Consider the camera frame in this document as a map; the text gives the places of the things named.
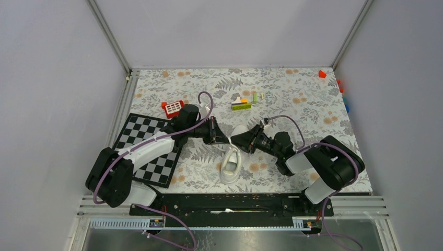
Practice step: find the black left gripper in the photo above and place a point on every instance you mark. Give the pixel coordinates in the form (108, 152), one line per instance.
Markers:
(215, 135)

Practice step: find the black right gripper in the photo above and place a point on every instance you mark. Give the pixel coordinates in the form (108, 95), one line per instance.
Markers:
(249, 139)

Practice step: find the white sneaker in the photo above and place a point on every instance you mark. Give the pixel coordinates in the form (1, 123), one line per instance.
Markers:
(233, 160)

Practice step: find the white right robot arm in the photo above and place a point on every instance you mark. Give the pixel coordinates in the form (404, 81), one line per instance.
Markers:
(336, 165)

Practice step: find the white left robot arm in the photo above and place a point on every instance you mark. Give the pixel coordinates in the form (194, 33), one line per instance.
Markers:
(111, 177)

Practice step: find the green toy brick stack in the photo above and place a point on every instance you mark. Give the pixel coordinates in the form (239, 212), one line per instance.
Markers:
(240, 104)

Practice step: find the red white grid toy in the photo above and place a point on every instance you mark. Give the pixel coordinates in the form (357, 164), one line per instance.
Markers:
(172, 109)

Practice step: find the floral patterned table mat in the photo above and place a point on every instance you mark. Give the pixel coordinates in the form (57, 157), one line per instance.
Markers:
(307, 103)

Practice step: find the black white chessboard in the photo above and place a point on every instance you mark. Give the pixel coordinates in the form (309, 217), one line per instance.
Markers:
(154, 163)

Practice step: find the red triangular block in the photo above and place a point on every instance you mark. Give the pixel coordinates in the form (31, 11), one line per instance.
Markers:
(322, 74)

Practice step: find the blue toy piece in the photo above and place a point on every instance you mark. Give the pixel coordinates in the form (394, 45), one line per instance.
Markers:
(346, 105)

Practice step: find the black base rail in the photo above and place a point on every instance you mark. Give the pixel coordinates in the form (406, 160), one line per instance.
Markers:
(187, 206)

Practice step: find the grey slotted cable duct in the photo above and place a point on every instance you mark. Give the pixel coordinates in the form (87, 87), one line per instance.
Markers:
(291, 223)

